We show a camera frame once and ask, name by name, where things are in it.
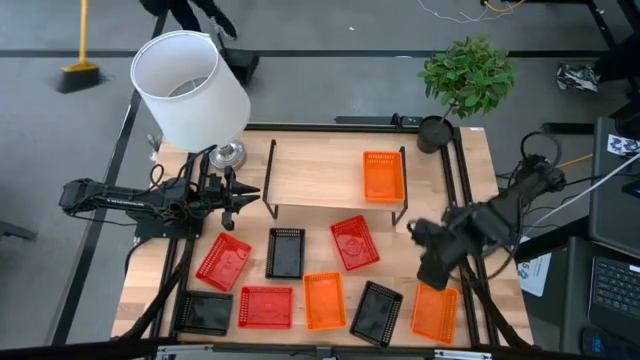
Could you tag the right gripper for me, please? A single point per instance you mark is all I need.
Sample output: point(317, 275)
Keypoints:
point(442, 240)

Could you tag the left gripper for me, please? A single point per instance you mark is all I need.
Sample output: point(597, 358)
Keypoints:
point(229, 200)

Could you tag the orange plastic basket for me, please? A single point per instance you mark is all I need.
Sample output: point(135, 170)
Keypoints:
point(383, 180)
point(434, 317)
point(325, 301)

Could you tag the black plastic basket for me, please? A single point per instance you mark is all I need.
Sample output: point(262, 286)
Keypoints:
point(285, 255)
point(204, 314)
point(376, 314)

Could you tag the red plastic basket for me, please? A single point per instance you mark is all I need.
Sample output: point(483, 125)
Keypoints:
point(355, 245)
point(223, 262)
point(265, 307)

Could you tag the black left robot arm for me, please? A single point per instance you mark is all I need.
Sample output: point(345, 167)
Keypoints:
point(125, 200)

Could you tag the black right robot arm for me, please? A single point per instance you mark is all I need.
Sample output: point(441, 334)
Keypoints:
point(500, 215)

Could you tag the white paper sheet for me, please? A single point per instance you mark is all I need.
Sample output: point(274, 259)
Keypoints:
point(535, 270)

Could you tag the white shade silver table lamp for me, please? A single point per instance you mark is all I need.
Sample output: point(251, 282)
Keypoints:
point(190, 90)

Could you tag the black floor box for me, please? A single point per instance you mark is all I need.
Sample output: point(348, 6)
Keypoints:
point(242, 62)

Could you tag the black bar device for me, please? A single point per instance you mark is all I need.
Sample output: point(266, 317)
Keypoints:
point(375, 120)

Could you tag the silver aluminium bar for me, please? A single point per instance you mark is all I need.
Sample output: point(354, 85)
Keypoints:
point(300, 354)

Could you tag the black laptop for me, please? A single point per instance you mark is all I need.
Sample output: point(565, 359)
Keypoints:
point(617, 295)

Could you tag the person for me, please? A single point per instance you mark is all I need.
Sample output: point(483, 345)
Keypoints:
point(185, 12)
point(577, 77)

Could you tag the green potted plant black pot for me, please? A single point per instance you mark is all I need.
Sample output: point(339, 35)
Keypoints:
point(470, 75)

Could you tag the wooden shelf black metal frame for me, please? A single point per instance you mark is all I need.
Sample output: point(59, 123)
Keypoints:
point(320, 170)

